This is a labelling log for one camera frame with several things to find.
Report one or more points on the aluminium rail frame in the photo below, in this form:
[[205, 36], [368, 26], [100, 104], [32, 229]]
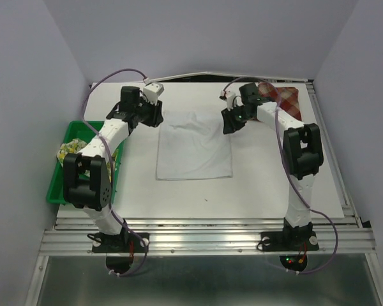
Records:
[[204, 237]]

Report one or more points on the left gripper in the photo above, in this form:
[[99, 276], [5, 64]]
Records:
[[157, 117]]

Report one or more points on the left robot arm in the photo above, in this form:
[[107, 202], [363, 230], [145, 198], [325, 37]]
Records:
[[93, 195]]

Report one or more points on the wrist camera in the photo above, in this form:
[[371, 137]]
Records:
[[152, 92], [231, 99]]

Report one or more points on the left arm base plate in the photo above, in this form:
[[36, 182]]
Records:
[[122, 243]]

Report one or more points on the white skirt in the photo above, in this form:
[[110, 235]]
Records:
[[192, 146]]

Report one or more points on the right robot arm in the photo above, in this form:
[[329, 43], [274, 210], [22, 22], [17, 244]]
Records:
[[301, 152]]

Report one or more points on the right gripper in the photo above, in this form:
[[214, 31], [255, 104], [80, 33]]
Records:
[[230, 126]]

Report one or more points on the red plaid skirt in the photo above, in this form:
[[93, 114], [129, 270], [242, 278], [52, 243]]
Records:
[[289, 97]]

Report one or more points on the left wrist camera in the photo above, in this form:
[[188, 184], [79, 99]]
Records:
[[152, 92]]

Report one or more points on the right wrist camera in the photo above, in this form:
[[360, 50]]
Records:
[[231, 99]]

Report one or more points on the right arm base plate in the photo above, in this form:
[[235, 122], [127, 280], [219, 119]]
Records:
[[276, 241]]

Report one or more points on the yellow floral skirt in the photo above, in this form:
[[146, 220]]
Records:
[[74, 146]]

